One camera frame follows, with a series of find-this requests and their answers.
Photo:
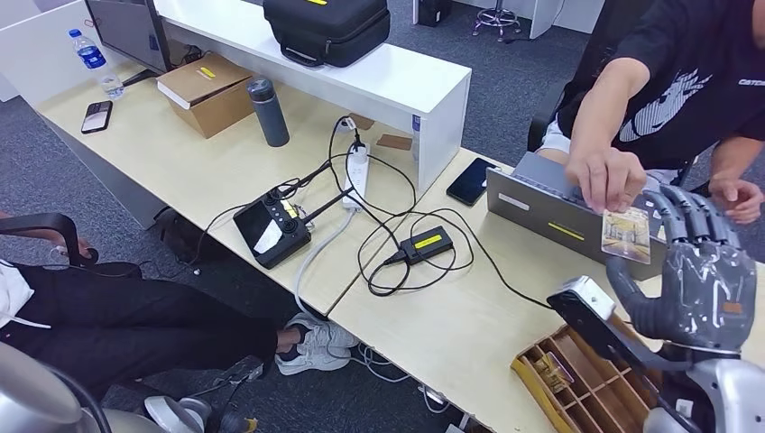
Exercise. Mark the person's right hand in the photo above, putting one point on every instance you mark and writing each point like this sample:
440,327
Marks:
603,176

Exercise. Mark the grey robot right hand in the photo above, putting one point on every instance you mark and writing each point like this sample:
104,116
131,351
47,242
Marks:
705,293

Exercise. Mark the person's left hand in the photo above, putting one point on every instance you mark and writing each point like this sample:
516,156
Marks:
738,197

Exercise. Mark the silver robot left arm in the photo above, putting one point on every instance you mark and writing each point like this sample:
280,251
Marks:
30,394

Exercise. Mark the gold room key cards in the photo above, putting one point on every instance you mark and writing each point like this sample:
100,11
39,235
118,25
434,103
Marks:
553,372

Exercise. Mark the seated person in black trousers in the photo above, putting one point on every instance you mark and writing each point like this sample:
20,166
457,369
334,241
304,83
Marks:
119,328

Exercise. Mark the grey laptop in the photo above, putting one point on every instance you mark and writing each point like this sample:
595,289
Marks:
538,215

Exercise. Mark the wooden compartment tray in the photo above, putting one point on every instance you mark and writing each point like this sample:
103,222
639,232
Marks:
574,394

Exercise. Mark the white cabinet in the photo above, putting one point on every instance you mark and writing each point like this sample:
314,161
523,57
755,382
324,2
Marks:
550,12

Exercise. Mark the black adapter with yellow label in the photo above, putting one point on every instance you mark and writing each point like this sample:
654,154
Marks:
427,244

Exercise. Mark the chrome stool base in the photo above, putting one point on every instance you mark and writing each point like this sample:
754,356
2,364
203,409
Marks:
496,18

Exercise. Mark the brown cardboard piece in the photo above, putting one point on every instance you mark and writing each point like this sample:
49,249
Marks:
394,142
362,122

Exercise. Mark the white desk shelf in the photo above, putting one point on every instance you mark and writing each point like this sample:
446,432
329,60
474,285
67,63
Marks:
394,81

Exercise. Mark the black computer tower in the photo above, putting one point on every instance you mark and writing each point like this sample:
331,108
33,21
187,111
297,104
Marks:
433,11

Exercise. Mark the white power strip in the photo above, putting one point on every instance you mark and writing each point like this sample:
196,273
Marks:
357,176

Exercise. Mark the white plug charger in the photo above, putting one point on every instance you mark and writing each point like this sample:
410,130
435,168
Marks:
347,125

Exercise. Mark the black carry case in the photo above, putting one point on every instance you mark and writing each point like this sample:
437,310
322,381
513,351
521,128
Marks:
326,30

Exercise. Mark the grey thermos bottle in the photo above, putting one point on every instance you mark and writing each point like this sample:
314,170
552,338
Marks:
270,116

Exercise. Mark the black remote controller with screen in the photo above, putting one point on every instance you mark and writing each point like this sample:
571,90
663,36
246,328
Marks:
269,233

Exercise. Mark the cardboard box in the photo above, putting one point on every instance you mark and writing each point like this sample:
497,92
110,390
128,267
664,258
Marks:
203,101

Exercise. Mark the black chair base leg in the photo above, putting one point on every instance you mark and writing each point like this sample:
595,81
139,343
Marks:
239,372

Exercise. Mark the black bag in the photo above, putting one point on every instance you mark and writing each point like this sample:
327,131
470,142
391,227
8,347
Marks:
182,236

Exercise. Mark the black monitor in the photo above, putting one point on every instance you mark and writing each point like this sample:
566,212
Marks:
128,27

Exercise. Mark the black smartphone with reflective screen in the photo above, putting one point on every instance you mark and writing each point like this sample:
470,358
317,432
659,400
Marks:
96,117

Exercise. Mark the clear water bottle blue label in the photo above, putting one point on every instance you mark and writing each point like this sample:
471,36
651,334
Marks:
91,57

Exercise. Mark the black office chair armrest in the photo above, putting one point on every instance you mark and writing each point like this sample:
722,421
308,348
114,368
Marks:
42,222

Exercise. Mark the white desk partition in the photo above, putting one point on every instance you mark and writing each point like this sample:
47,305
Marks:
36,48

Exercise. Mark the pale and black wrist camera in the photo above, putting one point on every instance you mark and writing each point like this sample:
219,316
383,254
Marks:
588,293

